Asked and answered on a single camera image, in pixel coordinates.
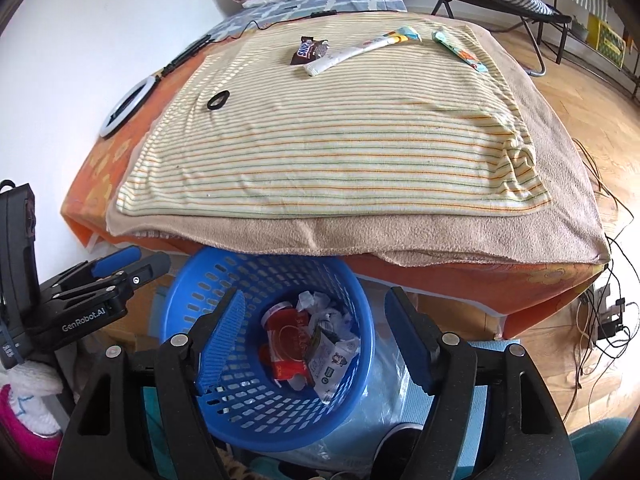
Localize blue plastic laundry basket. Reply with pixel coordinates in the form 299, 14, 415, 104
160, 247, 375, 453

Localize green white milk carton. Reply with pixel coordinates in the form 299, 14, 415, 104
305, 326, 360, 404

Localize beige fleece blanket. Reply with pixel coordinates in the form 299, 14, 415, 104
105, 12, 612, 267

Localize black folding chair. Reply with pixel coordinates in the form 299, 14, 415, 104
426, 0, 573, 79

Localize white colourful tube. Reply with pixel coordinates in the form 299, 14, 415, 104
304, 26, 422, 77

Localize black ring light tripod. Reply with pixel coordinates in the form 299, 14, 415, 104
160, 34, 212, 77

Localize yellow crate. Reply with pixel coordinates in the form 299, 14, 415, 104
587, 14, 626, 68

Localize striped yellow towel blanket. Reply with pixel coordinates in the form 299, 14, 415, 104
115, 13, 551, 219

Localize white paper ball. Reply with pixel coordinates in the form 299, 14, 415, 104
296, 290, 357, 340

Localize red white carton box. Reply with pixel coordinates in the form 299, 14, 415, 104
260, 301, 310, 382

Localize white ring light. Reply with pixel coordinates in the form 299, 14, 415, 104
99, 75, 160, 139

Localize blue checkered bed sheet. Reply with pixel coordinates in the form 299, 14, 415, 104
207, 0, 407, 41

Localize orange floral bed sheet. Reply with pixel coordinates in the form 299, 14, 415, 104
60, 12, 609, 340

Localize light blue toothpaste tube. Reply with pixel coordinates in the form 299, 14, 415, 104
432, 30, 488, 74

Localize pink white cloth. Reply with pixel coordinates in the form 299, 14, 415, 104
1, 361, 63, 477

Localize clear plastic bag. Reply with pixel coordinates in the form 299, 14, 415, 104
269, 323, 430, 472

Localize black inline cable remote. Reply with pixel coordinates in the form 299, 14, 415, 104
309, 10, 337, 18

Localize brown snack wrapper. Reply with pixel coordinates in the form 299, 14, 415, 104
291, 36, 330, 66

